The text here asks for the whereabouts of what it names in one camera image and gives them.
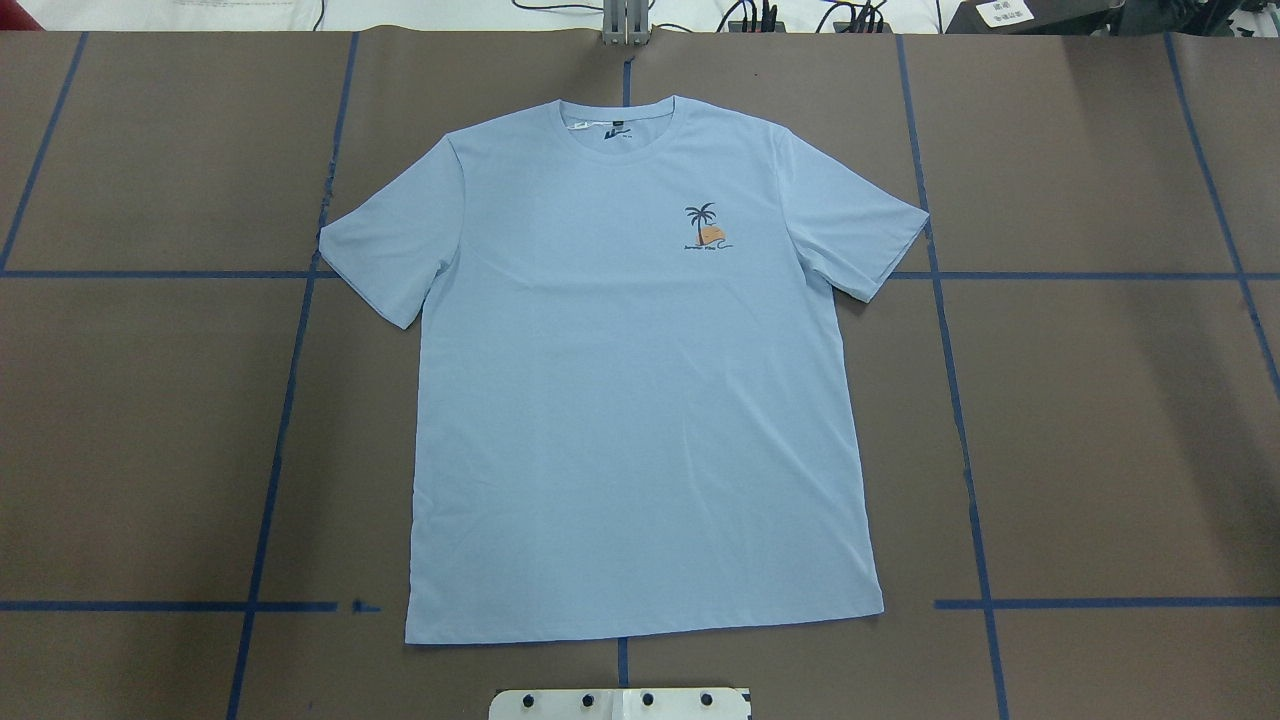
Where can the light blue t-shirt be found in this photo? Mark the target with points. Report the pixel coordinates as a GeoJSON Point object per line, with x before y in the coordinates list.
{"type": "Point", "coordinates": [633, 414]}

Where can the black box with label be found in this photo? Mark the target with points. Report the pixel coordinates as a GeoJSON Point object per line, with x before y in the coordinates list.
{"type": "Point", "coordinates": [1032, 18]}

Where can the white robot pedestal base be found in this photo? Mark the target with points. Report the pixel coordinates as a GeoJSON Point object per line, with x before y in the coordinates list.
{"type": "Point", "coordinates": [623, 703]}

